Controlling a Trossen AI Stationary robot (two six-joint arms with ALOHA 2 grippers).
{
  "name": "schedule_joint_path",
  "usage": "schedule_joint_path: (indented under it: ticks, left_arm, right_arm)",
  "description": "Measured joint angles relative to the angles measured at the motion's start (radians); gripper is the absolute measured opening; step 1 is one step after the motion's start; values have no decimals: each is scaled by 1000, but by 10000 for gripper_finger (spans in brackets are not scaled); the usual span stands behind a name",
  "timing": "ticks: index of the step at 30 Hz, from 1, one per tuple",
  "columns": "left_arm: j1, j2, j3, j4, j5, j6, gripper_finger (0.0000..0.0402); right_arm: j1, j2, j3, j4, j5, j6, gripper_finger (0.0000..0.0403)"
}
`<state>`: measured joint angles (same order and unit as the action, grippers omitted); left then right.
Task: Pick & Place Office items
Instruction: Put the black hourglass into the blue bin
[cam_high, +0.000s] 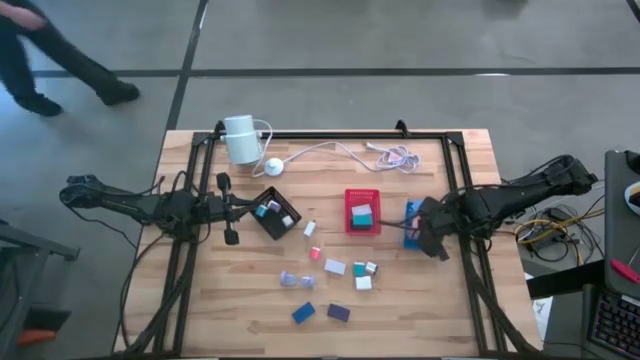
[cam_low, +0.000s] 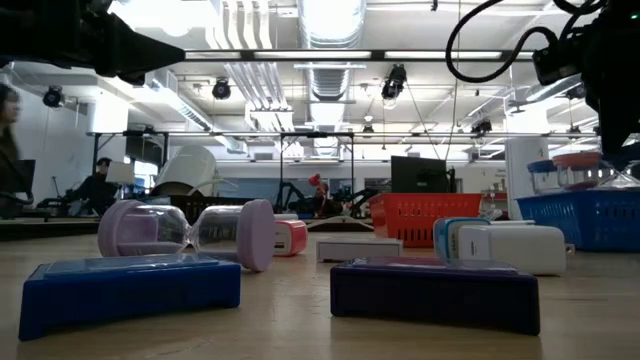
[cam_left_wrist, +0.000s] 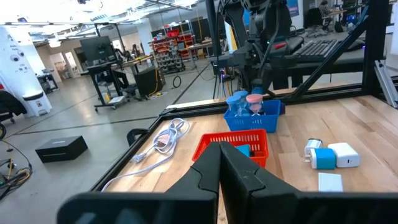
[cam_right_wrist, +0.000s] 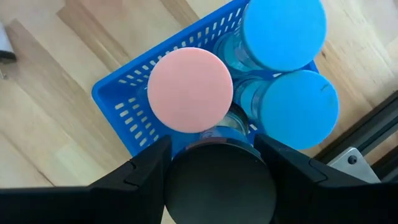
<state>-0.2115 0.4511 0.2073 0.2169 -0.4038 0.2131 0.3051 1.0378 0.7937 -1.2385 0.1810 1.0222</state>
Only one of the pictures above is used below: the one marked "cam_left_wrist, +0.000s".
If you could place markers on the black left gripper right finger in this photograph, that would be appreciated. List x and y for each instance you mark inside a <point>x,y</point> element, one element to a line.
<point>255,199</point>

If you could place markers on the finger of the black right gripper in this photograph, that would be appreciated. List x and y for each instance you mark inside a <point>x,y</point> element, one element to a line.
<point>267,82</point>
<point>253,82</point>

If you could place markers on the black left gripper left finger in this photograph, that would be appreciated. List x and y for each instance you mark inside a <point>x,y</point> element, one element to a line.
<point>186,202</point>

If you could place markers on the small light blue hourglass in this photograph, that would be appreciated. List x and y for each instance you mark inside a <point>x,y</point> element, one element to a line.
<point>241,93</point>

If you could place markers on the pink-lidded container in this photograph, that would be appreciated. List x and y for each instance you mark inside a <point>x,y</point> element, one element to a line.
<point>254,99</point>

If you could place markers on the teal box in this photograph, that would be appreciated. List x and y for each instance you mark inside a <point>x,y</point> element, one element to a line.
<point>243,150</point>

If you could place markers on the black office chair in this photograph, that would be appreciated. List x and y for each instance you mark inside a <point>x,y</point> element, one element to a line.
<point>312,17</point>

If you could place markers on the black office desk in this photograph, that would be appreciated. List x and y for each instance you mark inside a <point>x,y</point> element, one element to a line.
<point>102,67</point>

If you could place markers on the blue mesh basket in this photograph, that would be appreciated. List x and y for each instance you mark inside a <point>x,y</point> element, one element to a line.
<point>252,123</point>

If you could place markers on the backlit black keyboard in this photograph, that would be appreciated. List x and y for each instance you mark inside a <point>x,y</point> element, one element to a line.
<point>315,49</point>

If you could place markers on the red mesh basket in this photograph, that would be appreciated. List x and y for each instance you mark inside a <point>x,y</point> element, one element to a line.
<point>230,138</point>

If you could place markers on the grey side desk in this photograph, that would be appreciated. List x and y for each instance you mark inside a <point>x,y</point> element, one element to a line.
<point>342,63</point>

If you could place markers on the white flat box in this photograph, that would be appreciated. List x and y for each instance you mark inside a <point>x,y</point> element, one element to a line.
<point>330,182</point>

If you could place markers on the person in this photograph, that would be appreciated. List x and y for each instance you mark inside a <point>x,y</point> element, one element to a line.
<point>325,6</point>

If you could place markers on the red bin storage shelf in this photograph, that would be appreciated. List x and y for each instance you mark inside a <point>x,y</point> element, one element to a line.
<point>169,49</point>

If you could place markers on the black computer tower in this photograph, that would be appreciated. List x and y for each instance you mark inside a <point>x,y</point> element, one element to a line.
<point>148,81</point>

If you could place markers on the silver aluminium bar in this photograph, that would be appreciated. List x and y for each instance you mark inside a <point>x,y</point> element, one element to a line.
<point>385,82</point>

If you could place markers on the black floor box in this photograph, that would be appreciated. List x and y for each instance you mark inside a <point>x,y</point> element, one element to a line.
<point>60,149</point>

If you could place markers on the black monitor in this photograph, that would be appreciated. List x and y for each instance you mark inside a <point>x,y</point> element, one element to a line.
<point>96,48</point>

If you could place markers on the white waste bin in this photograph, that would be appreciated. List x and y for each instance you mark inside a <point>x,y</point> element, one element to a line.
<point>37,104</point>

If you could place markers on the white pillar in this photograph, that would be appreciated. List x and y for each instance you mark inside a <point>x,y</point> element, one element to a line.
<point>15,62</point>

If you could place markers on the teal white wall charger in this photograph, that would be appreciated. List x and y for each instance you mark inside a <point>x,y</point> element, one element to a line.
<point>325,158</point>

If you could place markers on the large white wall charger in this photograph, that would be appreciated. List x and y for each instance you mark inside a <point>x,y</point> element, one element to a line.
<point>343,154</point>

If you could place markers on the black aluminium rig frame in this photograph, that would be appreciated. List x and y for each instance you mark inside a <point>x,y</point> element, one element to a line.
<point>373,46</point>

